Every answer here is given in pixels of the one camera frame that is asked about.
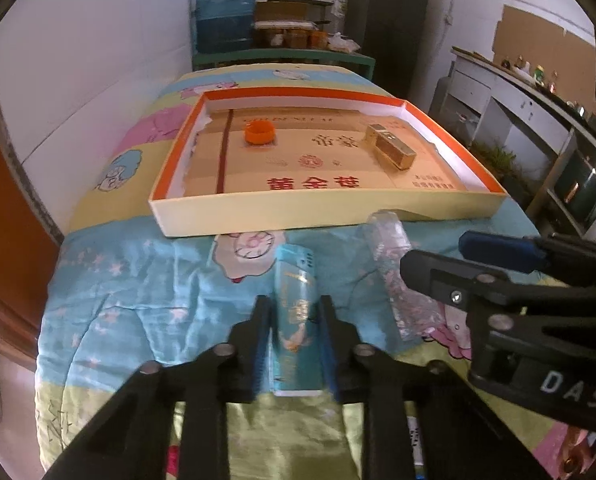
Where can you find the orange food container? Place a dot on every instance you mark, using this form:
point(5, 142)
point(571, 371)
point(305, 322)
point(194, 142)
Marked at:
point(318, 40)
point(268, 37)
point(296, 39)

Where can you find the white counter cabinet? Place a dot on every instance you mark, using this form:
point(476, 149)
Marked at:
point(518, 120)

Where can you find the shallow orange-rimmed cardboard box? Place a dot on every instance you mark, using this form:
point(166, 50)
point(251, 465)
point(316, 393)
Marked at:
point(303, 210)

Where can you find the gold lighter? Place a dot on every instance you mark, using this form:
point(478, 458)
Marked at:
point(392, 147)

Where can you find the cardboard sheet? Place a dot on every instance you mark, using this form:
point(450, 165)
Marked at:
point(543, 45)

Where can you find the dark refrigerator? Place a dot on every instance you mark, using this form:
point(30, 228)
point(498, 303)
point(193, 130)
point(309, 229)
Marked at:
point(388, 20)

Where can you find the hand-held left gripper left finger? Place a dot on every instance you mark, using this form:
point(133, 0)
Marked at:
point(260, 355)

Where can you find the cartoon printed blanket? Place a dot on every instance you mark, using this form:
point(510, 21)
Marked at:
point(128, 285)

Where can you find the dark microwave oven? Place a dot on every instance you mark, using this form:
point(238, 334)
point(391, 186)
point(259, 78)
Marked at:
point(580, 185)

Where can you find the brown wooden door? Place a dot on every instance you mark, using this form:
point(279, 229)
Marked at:
point(3, 210)

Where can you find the teal patterned lighter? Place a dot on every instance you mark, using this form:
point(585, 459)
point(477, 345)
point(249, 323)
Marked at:
point(295, 320)

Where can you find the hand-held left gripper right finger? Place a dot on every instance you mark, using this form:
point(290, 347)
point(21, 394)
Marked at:
point(329, 352)

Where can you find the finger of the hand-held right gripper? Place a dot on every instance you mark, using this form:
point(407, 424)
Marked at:
point(443, 272)
point(503, 250)

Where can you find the orange bottle cap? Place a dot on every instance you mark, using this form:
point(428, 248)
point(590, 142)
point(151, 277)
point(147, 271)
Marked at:
point(259, 134)

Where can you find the green metal shelf rack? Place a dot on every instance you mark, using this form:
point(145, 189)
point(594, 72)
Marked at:
point(288, 56)

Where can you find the crumpled plastic bag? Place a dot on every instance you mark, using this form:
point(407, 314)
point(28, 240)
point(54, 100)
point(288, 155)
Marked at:
point(344, 42)

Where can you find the clear glitter lighter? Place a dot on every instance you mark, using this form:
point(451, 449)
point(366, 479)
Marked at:
point(393, 265)

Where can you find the brown cardboard carton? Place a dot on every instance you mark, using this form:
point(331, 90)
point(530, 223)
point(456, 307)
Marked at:
point(282, 11)

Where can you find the green grass plants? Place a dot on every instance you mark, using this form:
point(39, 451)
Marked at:
point(498, 160)

